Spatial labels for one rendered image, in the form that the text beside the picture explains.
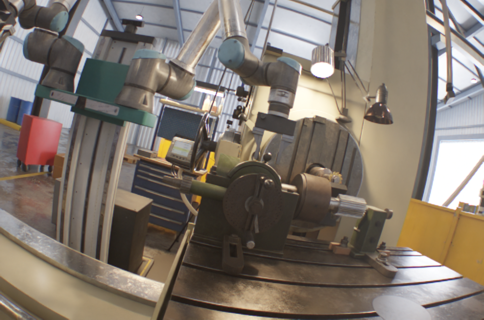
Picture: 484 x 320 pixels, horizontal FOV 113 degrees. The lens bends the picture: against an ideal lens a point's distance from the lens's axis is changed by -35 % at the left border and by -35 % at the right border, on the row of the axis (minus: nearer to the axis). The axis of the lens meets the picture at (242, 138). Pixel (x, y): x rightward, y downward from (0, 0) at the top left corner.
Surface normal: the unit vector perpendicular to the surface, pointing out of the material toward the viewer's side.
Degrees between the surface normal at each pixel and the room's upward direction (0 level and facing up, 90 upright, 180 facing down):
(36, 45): 100
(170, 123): 90
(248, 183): 90
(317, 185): 47
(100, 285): 90
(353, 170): 90
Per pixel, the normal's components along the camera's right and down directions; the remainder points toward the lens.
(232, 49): -0.53, -0.10
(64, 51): 0.46, 0.07
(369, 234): 0.07, -0.03
